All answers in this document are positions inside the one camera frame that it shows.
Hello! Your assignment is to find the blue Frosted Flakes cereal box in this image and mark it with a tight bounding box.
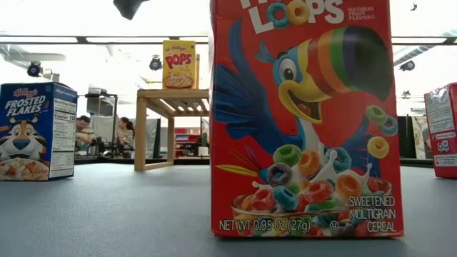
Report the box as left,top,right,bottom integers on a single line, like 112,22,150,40
0,81,79,182

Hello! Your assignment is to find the red Froot Loops cereal box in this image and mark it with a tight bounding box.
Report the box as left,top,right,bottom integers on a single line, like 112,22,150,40
423,82,457,179
209,0,406,239

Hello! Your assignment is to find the wooden slatted shelf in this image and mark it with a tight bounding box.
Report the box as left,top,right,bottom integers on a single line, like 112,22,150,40
134,89,211,172

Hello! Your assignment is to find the long ceiling light strip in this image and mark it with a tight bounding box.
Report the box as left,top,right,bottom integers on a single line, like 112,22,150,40
0,34,457,46

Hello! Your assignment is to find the person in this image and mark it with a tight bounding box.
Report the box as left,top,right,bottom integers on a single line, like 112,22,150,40
117,116,136,158
75,114,96,153

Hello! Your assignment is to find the red storage rack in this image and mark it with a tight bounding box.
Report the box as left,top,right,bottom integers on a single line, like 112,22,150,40
174,127,211,158

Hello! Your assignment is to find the black room divider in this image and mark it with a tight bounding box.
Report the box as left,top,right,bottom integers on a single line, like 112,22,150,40
397,116,415,160

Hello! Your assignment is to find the black metal frame stand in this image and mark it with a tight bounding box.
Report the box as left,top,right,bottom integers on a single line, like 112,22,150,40
77,87,119,158

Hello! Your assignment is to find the black table frame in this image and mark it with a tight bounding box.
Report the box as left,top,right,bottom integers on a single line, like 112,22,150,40
74,156,435,168

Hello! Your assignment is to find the grey ceiling duct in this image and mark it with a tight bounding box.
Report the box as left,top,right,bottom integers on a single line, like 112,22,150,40
392,28,457,68

